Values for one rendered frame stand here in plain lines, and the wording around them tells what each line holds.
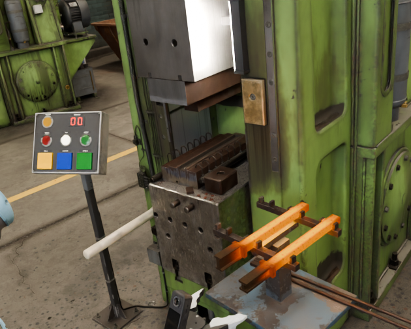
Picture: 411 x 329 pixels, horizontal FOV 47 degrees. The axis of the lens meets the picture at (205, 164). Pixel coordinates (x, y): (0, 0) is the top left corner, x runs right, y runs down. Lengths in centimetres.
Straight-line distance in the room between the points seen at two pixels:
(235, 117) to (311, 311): 109
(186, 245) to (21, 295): 144
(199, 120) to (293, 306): 107
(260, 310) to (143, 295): 143
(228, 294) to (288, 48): 85
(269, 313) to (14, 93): 554
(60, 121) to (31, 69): 443
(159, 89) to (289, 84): 51
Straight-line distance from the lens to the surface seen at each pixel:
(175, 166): 197
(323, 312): 155
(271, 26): 166
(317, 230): 142
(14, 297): 321
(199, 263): 204
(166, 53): 179
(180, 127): 217
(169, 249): 214
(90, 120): 217
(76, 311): 293
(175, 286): 227
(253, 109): 175
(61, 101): 688
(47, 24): 679
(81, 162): 215
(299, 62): 164
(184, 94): 178
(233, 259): 135
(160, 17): 178
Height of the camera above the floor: 178
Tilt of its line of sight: 24 degrees down
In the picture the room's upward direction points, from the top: 7 degrees counter-clockwise
